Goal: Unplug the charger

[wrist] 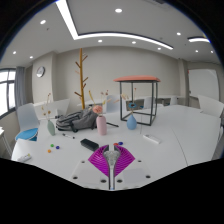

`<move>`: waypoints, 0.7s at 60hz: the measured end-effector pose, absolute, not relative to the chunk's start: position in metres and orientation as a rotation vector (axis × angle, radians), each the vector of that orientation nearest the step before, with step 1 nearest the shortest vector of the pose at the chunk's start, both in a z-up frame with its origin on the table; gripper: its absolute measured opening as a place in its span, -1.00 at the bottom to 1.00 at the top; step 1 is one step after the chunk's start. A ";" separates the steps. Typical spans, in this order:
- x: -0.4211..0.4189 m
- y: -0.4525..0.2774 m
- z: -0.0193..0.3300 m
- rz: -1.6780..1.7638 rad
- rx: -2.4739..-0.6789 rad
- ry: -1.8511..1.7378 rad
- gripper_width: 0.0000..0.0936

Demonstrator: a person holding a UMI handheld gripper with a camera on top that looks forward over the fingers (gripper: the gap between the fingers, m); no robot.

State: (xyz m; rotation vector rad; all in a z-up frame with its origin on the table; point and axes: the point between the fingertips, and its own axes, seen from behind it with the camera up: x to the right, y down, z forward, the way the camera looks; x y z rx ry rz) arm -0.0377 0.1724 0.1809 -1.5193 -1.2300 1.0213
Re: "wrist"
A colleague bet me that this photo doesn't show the white handheld device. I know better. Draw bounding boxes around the white handheld device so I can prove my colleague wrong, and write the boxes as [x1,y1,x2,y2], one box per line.
[16,152,33,163]

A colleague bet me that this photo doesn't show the pink vase with flowers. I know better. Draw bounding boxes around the pink vase with flowers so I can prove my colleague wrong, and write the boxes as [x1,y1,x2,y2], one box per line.
[88,89,120,137]

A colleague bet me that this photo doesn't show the long curved ceiling strip light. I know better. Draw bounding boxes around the long curved ceiling strip light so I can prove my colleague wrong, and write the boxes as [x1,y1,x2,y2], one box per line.
[54,0,175,51]

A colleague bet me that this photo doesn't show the black rectangular box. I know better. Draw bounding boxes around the black rectangular box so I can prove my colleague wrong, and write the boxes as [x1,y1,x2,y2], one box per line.
[80,138,100,152]

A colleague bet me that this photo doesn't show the short ceiling strip light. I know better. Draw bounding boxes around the short ceiling strip light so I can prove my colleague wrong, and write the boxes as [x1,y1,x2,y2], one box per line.
[187,36,211,44]

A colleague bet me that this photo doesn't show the recessed ceiling spot lights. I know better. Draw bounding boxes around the recessed ceiling spot lights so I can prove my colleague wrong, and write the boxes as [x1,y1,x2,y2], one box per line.
[11,7,215,61]

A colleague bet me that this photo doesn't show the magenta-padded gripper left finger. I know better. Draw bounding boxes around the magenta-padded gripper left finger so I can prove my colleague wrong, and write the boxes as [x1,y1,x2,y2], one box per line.
[70,144,111,191]

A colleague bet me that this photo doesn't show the black frame stand orange top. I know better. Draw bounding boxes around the black frame stand orange top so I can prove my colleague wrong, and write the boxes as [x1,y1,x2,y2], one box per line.
[113,75,162,127]

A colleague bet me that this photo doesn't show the thin black rod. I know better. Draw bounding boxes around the thin black rod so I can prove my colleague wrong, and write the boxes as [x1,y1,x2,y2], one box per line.
[105,121,120,129]

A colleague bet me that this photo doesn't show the blue seat cushion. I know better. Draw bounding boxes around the blue seat cushion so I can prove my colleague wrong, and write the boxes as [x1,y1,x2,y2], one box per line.
[14,128,40,142]

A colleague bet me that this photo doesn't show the wooden coat rack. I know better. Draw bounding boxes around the wooden coat rack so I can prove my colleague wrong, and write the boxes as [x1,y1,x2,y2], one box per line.
[73,47,90,111]

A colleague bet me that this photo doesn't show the blue vase with flowers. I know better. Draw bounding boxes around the blue vase with flowers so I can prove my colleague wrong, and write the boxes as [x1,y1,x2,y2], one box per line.
[120,87,140,131]

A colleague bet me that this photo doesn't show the grey curtain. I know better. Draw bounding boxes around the grey curtain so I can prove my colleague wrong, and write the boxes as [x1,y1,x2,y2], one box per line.
[14,66,27,110]

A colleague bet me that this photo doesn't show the green vase with dried flowers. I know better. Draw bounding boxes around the green vase with dried flowers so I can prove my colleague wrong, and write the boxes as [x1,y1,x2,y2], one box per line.
[40,92,57,137]

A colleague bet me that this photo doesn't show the window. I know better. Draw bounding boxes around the window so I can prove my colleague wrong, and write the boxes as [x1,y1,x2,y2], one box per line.
[0,68,17,120]

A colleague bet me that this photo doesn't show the grey backpack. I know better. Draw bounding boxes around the grey backpack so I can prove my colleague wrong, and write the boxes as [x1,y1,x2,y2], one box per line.
[55,108,100,133]

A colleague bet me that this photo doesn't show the white plastic chair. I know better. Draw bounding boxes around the white plastic chair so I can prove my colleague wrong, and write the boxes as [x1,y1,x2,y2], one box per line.
[197,94,224,118]
[106,94,121,113]
[15,102,41,142]
[54,98,71,116]

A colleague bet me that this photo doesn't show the round wall clock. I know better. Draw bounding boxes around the round wall clock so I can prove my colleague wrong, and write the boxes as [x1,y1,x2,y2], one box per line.
[35,65,46,78]

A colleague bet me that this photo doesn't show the white remote control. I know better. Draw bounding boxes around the white remote control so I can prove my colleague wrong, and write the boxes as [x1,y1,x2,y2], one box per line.
[142,133,162,145]

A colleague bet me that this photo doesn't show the whiteboard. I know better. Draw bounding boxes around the whiteboard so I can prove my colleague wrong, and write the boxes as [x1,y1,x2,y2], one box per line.
[188,68,221,101]

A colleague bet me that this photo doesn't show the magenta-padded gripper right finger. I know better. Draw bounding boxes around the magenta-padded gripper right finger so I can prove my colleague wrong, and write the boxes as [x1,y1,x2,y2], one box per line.
[113,144,152,191]

